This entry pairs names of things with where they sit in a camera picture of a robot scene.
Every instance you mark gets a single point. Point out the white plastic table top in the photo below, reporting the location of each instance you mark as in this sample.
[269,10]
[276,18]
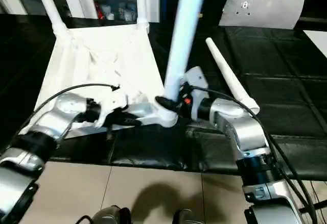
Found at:
[102,60]

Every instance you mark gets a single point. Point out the white plastic table leg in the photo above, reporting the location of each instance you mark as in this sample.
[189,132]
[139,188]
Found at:
[142,7]
[184,35]
[230,73]
[49,7]

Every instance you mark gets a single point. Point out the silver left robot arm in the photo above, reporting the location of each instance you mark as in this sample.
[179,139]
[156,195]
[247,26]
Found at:
[46,122]

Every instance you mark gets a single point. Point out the small white cup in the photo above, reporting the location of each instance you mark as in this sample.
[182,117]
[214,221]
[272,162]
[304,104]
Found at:
[110,16]

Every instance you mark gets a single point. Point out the red bottle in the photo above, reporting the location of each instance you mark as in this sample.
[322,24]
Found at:
[100,11]

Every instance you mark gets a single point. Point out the white flat board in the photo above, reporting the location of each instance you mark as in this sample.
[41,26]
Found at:
[318,40]

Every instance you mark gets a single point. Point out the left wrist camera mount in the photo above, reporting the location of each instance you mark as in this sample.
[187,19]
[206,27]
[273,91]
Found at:
[113,102]

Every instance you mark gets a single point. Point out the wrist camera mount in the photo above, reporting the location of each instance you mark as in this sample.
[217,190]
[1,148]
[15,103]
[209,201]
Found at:
[196,81]
[113,102]

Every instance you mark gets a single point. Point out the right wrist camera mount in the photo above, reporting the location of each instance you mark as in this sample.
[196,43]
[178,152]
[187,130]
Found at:
[196,81]

